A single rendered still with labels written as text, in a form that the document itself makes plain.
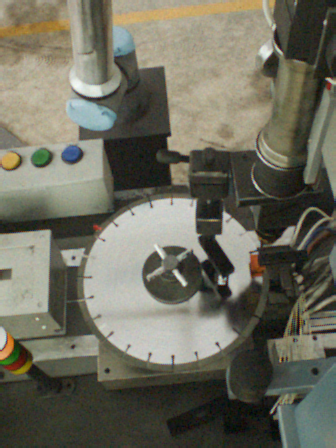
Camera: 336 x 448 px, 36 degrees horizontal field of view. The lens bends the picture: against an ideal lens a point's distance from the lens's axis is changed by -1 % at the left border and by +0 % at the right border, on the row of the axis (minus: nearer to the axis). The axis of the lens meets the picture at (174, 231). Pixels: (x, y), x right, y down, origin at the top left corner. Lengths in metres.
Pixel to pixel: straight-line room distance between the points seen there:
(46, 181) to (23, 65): 1.68
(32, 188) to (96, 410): 0.49
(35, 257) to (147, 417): 0.39
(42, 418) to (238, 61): 1.98
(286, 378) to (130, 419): 0.40
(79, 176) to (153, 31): 1.76
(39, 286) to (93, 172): 0.28
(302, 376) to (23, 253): 0.60
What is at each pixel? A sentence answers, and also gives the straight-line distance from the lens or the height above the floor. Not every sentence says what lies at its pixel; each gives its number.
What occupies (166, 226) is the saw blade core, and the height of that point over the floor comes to 0.95.
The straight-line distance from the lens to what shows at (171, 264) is 0.90.
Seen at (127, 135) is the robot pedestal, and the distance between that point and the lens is 1.39.
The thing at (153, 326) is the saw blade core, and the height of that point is 0.95.
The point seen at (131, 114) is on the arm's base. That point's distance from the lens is 1.40.
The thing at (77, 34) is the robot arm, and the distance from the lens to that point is 1.08.
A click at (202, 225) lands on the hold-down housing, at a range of 0.81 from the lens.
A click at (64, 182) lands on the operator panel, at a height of 0.89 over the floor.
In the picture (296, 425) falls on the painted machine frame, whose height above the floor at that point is 1.33.
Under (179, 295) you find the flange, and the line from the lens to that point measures 0.92.
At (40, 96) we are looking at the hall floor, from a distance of 2.63.
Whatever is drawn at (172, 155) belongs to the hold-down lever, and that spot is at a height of 1.22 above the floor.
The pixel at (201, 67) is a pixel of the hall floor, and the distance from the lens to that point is 2.61.
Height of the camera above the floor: 1.82
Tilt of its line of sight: 62 degrees down
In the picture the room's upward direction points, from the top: 7 degrees counter-clockwise
